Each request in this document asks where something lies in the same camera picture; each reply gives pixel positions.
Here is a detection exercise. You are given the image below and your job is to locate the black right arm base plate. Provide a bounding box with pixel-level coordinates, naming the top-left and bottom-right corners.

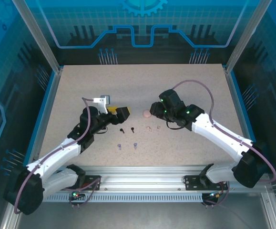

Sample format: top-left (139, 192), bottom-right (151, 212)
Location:
top-left (184, 175), bottom-right (229, 191)

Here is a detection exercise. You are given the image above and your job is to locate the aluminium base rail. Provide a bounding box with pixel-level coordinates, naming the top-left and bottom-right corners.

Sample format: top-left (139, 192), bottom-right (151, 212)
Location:
top-left (40, 165), bottom-right (271, 194)

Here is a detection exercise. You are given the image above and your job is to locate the aluminium frame post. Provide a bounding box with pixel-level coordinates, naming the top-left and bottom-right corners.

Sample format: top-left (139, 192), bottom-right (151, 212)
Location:
top-left (225, 0), bottom-right (272, 74)
top-left (11, 0), bottom-right (64, 74)

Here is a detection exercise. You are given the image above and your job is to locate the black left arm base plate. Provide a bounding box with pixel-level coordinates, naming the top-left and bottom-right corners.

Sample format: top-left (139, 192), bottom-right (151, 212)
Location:
top-left (79, 175), bottom-right (102, 191)

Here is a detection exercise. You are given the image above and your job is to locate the slotted grey cable duct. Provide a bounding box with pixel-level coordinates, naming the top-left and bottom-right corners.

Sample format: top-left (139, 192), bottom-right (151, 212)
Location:
top-left (43, 193), bottom-right (204, 203)

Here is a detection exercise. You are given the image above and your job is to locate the aluminium side rail blue trim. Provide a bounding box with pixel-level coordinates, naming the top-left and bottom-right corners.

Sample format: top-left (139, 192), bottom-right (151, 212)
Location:
top-left (223, 66), bottom-right (267, 174)
top-left (23, 66), bottom-right (64, 167)

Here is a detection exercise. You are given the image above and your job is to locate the grey metal bottom panel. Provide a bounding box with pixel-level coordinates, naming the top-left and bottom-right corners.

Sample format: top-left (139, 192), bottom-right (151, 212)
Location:
top-left (0, 190), bottom-right (276, 229)

